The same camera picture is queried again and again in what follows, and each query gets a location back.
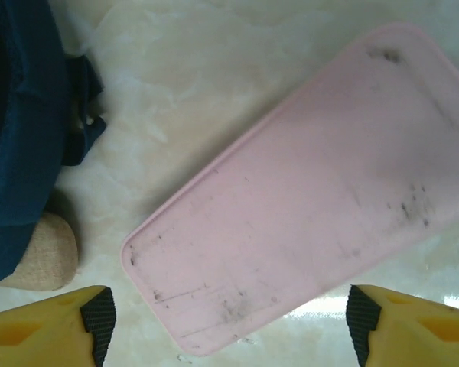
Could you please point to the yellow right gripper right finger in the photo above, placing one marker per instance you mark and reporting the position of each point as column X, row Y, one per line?
column 424, row 332

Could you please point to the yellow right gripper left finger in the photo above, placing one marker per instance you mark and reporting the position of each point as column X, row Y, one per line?
column 34, row 332

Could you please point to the pink pencil case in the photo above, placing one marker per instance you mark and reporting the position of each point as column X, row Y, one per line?
column 298, row 191

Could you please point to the navy blue student backpack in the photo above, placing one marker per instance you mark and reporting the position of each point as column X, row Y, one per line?
column 19, row 114

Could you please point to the tan fabric pouch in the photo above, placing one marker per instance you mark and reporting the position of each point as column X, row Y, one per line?
column 49, row 252

